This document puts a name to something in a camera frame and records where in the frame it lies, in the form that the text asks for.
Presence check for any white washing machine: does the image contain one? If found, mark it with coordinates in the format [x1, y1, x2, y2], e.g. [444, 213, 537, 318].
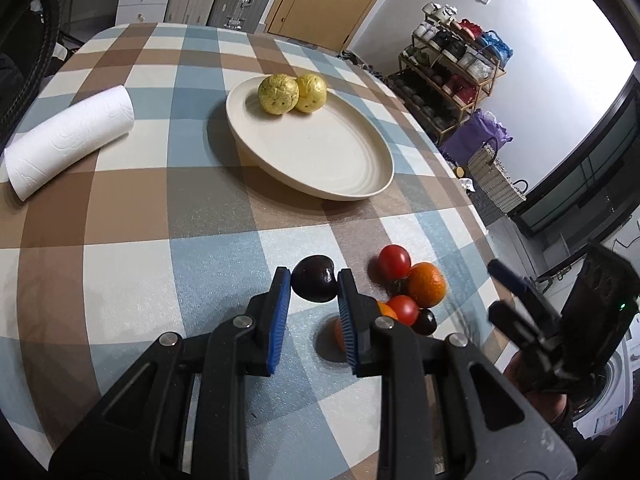
[572, 335, 640, 438]

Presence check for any woven basket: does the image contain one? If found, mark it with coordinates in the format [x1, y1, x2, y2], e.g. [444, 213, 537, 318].
[467, 142, 528, 226]

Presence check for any person's right forearm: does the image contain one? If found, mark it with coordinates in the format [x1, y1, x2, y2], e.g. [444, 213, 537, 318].
[547, 410, 603, 456]

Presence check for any yellow bumpy fruit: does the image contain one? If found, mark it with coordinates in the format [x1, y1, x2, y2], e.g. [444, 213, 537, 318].
[294, 73, 328, 113]
[257, 73, 301, 116]

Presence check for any purple bag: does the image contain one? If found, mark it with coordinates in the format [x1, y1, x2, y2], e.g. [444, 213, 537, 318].
[442, 109, 513, 166]

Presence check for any dark glass sliding door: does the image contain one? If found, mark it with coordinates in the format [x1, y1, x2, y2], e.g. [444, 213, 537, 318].
[510, 75, 640, 241]

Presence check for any red tomato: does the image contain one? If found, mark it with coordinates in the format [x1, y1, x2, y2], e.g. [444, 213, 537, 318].
[386, 295, 421, 327]
[376, 244, 413, 281]

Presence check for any white paper towel roll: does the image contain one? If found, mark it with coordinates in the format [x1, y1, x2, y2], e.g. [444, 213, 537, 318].
[4, 85, 136, 202]

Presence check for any cream round plate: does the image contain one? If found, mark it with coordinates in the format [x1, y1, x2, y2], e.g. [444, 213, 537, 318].
[225, 74, 395, 202]

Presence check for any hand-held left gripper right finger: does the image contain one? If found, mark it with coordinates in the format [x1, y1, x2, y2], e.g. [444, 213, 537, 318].
[336, 268, 578, 480]

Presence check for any dark purple plum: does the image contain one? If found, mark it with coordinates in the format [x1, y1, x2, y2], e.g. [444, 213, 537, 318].
[291, 255, 337, 304]
[411, 308, 438, 337]

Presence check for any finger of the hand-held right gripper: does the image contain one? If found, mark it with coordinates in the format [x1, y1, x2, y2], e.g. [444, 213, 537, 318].
[487, 300, 548, 352]
[487, 259, 563, 333]

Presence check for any black braided cable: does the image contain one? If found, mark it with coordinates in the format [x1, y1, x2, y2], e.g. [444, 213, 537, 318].
[0, 0, 62, 131]

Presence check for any wooden shoe rack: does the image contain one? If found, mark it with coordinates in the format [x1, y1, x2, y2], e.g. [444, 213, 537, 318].
[390, 2, 513, 143]

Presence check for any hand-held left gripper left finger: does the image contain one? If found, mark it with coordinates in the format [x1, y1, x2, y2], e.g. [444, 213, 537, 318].
[48, 266, 292, 480]

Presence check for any person's right hand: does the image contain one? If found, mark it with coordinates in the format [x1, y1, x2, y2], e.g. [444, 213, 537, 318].
[502, 351, 573, 423]

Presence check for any orange mandarin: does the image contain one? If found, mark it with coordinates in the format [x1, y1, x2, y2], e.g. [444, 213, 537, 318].
[407, 262, 447, 309]
[332, 301, 399, 352]

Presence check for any pile of shoes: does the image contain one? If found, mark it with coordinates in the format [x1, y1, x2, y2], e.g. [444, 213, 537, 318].
[392, 2, 513, 131]

